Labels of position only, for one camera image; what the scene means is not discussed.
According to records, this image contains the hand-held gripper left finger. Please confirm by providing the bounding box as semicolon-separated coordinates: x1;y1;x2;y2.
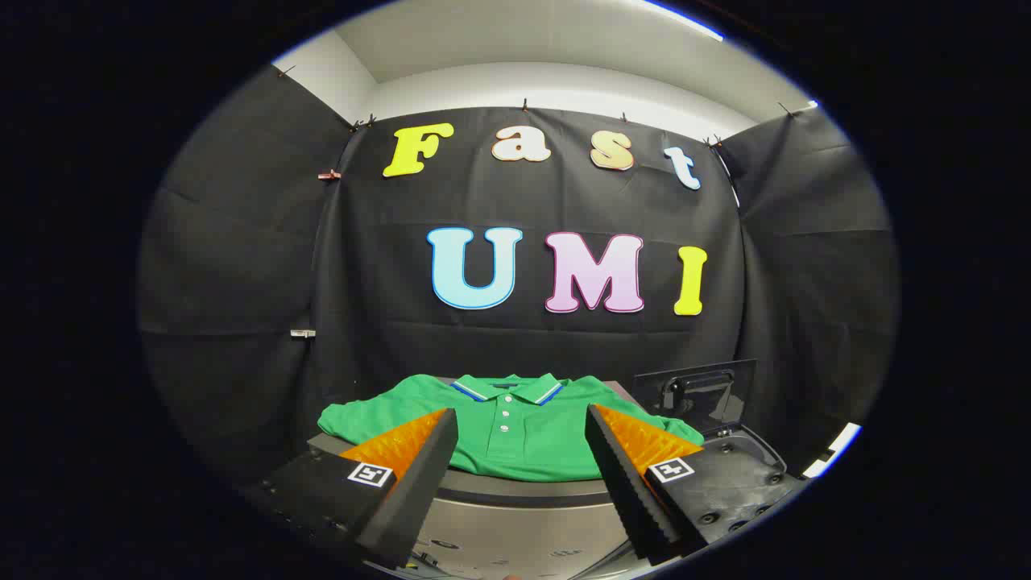
246;408;459;569

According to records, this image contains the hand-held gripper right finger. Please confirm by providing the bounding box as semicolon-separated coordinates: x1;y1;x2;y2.
586;403;807;563

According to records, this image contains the dark glass washing machine lid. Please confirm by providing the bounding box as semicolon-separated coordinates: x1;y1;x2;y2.
632;359;758;437

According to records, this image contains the green polo shirt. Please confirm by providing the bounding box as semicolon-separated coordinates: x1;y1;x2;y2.
317;372;705;483

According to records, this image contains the black backdrop cloth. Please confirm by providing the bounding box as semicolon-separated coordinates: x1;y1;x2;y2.
137;64;900;488

